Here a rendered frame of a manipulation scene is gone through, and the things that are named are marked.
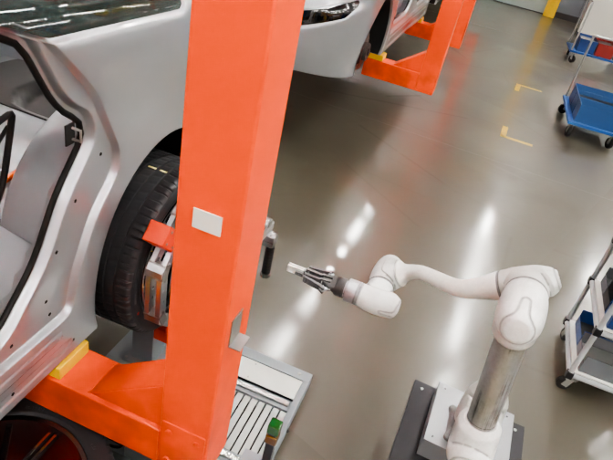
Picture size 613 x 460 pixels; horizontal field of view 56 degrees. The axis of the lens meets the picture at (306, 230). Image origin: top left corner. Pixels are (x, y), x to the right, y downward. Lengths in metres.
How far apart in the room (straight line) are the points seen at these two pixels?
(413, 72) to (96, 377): 4.13
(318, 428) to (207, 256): 1.61
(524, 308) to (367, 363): 1.50
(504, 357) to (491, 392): 0.16
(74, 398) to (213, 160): 1.05
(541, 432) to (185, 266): 2.30
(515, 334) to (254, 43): 1.12
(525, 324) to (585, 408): 1.82
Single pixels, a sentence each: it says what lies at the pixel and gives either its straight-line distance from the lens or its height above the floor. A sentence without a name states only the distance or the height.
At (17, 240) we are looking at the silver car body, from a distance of 1.95.
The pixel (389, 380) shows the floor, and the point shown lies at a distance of 3.08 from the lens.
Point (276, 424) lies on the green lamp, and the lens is 1.92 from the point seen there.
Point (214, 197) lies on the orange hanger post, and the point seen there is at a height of 1.54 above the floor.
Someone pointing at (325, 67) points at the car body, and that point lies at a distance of 4.42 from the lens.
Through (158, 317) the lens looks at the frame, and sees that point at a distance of 2.03.
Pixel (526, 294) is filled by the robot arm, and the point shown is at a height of 1.23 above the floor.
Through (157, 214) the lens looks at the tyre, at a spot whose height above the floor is 1.11.
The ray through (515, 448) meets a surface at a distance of 2.68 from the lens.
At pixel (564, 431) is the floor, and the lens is 3.33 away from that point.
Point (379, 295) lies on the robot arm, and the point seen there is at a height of 0.88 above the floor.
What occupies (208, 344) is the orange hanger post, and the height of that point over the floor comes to 1.11.
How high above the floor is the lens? 2.18
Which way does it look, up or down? 34 degrees down
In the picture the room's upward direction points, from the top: 13 degrees clockwise
